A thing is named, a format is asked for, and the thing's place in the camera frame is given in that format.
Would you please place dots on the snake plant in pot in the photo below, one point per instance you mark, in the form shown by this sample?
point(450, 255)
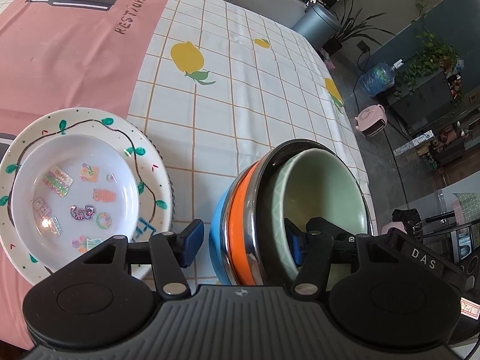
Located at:
point(351, 26)

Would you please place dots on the green ceramic bowl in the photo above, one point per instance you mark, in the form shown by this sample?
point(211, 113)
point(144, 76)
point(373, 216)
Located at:
point(314, 183)

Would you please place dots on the trailing green ivy plant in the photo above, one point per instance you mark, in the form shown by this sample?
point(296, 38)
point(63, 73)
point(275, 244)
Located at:
point(433, 55)

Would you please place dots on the checked lemon tablecloth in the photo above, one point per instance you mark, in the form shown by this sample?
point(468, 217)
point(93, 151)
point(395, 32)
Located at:
point(257, 85)

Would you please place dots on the small clear sticker dish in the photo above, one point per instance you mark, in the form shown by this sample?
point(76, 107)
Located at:
point(70, 194)

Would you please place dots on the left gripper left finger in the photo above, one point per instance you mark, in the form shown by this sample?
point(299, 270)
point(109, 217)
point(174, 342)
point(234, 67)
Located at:
point(171, 253)

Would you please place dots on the white painted ceramic plate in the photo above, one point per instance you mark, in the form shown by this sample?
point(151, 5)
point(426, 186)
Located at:
point(124, 137)

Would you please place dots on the blue water jug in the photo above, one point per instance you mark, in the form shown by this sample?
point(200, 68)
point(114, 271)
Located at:
point(379, 78)

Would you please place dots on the grey trash can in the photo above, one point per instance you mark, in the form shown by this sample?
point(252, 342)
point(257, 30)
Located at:
point(317, 25)

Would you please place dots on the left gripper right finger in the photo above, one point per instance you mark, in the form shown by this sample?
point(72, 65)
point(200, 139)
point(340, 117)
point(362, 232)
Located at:
point(303, 247)

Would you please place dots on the pink restaurant placemat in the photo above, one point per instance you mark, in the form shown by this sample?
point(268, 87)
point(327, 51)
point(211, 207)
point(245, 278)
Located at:
point(110, 55)

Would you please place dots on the pink space heater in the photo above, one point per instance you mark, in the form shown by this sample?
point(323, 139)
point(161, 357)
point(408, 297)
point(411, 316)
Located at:
point(371, 120)

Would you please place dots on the orange steel bowl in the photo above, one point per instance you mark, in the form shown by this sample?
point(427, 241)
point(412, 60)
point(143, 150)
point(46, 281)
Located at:
point(243, 249)

